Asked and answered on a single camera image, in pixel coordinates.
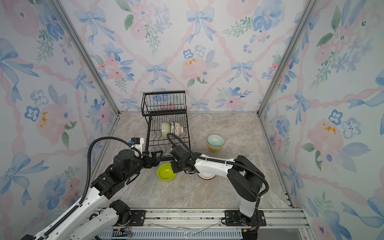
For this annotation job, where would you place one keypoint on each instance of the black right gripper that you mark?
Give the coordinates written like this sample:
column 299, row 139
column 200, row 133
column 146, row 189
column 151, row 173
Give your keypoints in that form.
column 173, row 163

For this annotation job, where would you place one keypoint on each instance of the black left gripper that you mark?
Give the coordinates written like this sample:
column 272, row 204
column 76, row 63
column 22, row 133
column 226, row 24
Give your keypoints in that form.
column 156, row 161

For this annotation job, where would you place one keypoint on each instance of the lime green bowl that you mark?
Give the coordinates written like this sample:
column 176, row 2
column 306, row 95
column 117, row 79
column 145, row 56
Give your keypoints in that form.
column 165, row 172

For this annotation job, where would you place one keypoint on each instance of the orange white bowl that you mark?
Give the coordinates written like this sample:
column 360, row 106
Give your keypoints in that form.
column 206, row 176

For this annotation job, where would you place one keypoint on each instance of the white maroon patterned bowl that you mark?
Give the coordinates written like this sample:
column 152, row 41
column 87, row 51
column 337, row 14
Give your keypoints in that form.
column 181, row 130

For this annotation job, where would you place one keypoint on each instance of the blue yellow patterned bowl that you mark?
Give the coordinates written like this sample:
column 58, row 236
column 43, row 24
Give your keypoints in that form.
column 175, row 128

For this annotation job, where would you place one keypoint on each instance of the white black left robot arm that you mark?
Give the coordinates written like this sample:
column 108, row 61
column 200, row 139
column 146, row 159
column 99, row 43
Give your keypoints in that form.
column 125, row 166

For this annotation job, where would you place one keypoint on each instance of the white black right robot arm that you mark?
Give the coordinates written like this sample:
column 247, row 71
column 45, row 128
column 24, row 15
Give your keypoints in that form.
column 248, row 181

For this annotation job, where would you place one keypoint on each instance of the teal striped bowl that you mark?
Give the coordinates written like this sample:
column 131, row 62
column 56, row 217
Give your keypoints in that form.
column 215, row 140

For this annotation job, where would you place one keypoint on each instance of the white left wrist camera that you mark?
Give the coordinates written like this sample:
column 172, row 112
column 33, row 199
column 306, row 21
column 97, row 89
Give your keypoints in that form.
column 137, row 145

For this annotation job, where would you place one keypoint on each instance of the black wire dish rack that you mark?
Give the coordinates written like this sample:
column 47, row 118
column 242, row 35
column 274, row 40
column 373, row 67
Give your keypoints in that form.
column 167, row 119

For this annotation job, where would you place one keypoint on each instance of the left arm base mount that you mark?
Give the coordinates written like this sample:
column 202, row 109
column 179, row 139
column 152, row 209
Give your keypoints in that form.
column 133, row 218

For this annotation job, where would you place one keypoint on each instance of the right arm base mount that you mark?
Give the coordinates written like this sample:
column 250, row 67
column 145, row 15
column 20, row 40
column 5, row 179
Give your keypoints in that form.
column 233, row 218

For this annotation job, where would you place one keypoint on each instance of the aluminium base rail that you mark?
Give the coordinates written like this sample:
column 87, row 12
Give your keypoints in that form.
column 194, row 224

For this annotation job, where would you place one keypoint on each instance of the aluminium corner post left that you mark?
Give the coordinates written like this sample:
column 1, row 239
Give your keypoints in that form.
column 69, row 27

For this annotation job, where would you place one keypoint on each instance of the aluminium corner post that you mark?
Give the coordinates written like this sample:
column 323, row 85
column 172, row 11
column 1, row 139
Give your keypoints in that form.
column 69, row 27
column 293, row 44

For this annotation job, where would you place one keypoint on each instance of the aluminium corner post right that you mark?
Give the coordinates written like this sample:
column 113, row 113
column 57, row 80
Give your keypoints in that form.
column 293, row 44

